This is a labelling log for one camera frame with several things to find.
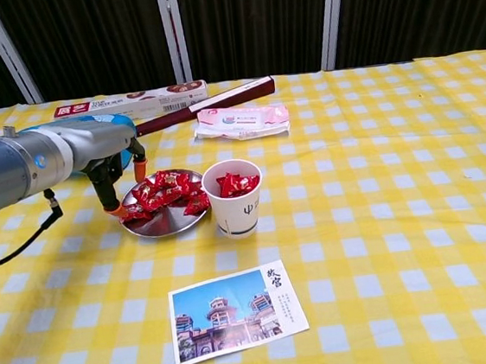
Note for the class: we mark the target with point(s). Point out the round metal plate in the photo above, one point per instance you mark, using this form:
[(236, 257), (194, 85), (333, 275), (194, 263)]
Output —
[(164, 222)]

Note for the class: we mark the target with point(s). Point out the white baking paper box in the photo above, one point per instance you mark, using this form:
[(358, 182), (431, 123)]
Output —
[(130, 101)]

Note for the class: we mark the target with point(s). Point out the white paper cup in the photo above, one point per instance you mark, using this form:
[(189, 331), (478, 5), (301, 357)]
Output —
[(238, 217)]

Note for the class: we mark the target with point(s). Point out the long maroon box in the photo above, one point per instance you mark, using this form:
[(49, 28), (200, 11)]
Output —
[(217, 100)]

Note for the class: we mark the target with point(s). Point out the palace photo postcard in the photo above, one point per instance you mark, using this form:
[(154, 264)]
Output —
[(222, 319)]

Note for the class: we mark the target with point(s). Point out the yellow checked tablecloth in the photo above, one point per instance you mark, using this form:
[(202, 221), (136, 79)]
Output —
[(403, 217)]

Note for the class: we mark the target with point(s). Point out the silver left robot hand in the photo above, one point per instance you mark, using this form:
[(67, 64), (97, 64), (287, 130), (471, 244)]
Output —
[(99, 140)]

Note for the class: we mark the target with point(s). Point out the blue pump lotion bottle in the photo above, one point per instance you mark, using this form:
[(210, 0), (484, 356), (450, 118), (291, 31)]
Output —
[(126, 161)]

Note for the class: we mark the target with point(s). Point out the white partition frame post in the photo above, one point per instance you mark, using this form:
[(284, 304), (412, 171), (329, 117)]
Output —
[(332, 16), (173, 33), (8, 54)]

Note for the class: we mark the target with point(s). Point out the pink wet wipes pack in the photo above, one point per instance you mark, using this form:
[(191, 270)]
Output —
[(241, 121)]

